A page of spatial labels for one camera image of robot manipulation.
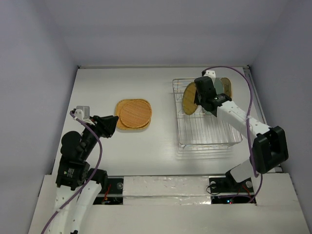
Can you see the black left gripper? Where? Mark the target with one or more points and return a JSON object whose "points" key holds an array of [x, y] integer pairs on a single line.
{"points": [[106, 124]]}

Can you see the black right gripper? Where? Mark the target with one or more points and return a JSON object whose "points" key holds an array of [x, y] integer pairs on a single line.
{"points": [[203, 96]]}

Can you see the large orange woven plate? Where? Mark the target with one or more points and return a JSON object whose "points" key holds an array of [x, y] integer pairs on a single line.
{"points": [[120, 125]]}

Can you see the green rimmed woven plate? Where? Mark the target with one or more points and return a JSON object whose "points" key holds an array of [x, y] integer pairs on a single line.
{"points": [[188, 99]]}

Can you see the small orange woven plate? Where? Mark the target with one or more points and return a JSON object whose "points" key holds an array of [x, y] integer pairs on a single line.
{"points": [[135, 114]]}

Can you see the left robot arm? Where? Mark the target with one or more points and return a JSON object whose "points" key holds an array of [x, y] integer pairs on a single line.
{"points": [[77, 183]]}

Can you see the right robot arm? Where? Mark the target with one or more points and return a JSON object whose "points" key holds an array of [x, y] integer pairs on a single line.
{"points": [[267, 145]]}

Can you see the teal floral ceramic plate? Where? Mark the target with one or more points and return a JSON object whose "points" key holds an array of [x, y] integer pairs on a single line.
{"points": [[218, 84]]}

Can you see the beige floral ceramic plate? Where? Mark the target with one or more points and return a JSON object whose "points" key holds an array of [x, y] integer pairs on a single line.
{"points": [[227, 86]]}

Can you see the white foam block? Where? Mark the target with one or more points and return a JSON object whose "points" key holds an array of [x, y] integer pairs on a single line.
{"points": [[166, 190]]}

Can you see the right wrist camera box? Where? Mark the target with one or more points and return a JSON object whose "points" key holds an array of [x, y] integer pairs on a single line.
{"points": [[209, 73]]}

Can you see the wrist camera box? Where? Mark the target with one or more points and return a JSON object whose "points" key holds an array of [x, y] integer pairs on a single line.
{"points": [[209, 73], [82, 113]]}

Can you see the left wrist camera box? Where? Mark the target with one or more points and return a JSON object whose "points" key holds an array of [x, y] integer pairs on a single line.
{"points": [[82, 113]]}

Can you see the metal wire dish rack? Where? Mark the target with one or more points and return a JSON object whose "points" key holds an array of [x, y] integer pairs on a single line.
{"points": [[200, 131]]}

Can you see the aluminium rail right side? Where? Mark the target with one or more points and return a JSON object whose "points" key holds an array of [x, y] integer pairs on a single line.
{"points": [[253, 94]]}

